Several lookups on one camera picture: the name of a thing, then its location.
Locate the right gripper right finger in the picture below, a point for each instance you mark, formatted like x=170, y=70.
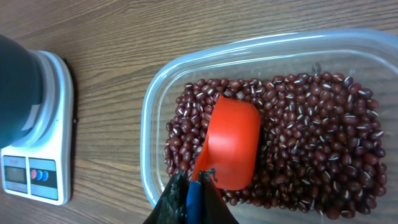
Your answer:
x=213, y=208

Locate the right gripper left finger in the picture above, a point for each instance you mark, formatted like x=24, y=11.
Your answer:
x=171, y=207

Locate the orange measuring scoop blue handle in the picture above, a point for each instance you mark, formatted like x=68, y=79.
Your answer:
x=228, y=153

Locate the white kitchen scale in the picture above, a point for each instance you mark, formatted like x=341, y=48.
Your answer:
x=38, y=165

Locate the blue bowl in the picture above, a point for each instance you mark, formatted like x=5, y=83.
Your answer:
x=21, y=91

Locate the red beans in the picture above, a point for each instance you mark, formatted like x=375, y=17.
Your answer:
x=320, y=146

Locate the clear plastic container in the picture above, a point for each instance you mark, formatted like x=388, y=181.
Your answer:
x=368, y=56

